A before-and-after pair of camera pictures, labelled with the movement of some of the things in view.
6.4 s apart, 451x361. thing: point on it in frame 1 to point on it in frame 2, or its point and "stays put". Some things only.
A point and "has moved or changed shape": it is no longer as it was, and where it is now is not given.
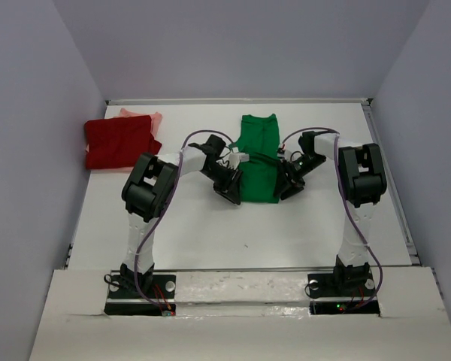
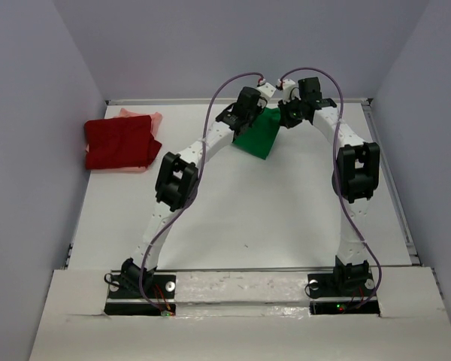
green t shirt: [259, 140] has moved or changed shape
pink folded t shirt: [155, 119] stays put
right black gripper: [286, 184] to [286, 120]
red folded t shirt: [119, 143] stays put
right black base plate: [328, 299] stays put
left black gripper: [232, 192] to [258, 109]
